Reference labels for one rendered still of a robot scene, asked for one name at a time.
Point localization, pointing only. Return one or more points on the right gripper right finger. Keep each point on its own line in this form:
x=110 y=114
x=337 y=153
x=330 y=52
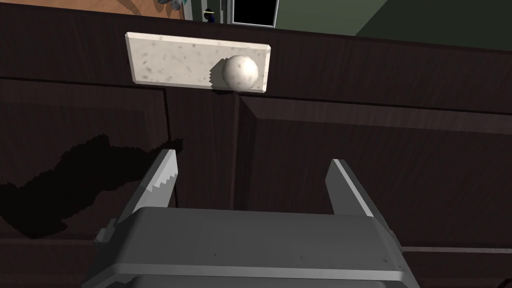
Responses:
x=347 y=192

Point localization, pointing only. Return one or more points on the white speckled stone door knob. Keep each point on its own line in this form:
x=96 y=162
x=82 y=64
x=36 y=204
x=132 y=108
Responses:
x=200 y=64

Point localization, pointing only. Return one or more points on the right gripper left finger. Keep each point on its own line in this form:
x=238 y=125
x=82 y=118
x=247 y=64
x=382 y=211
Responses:
x=158 y=184

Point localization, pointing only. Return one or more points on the dark brown wooden door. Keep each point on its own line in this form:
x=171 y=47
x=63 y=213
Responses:
x=360 y=160

